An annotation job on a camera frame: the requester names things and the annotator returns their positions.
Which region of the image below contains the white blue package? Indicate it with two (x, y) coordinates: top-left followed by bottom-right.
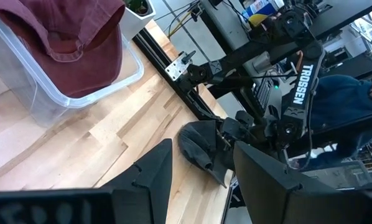
(242, 0), (286, 18)

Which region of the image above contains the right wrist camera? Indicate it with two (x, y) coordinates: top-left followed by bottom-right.
(235, 110), (255, 127)

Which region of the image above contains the black cable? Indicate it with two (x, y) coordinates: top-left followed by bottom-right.
(154, 0), (203, 22)

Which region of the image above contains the green cactus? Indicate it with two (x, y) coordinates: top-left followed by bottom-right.
(123, 0), (150, 16)

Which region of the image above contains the clear plastic container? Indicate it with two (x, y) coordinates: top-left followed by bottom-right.
(0, 0), (145, 129)

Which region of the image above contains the black desk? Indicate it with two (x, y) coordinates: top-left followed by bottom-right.
(307, 0), (372, 41)

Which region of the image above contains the black aluminium table frame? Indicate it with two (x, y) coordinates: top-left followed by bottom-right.
(132, 27), (236, 125)

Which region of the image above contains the maroon baseball cap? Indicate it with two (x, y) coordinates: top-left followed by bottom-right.
(0, 0), (126, 99)

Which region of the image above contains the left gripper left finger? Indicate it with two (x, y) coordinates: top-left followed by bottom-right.
(101, 138), (174, 224)

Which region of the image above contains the person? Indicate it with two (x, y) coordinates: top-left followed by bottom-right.
(309, 73), (372, 170)

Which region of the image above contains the white hexagonal plant pot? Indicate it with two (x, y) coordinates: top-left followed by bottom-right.
(119, 0), (157, 43)

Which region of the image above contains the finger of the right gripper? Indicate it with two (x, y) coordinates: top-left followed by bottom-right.
(204, 145), (236, 189)
(190, 119), (218, 154)

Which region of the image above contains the yellow cable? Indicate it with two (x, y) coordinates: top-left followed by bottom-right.
(168, 12), (190, 39)

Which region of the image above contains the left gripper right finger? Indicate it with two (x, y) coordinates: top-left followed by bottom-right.
(232, 140), (372, 224)

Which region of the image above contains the dark green baseball cap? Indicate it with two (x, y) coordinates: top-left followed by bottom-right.
(177, 123), (214, 171)

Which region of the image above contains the black keyboard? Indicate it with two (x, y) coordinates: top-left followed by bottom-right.
(250, 76), (282, 118)

